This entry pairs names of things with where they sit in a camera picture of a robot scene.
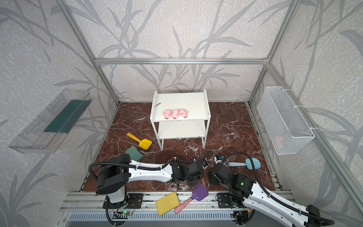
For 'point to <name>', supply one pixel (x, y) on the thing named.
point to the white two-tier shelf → (194, 125)
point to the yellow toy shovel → (143, 143)
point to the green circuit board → (126, 213)
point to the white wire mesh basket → (288, 132)
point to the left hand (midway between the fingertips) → (199, 174)
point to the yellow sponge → (167, 203)
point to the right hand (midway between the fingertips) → (210, 170)
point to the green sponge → (134, 154)
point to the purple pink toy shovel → (200, 191)
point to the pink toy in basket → (279, 142)
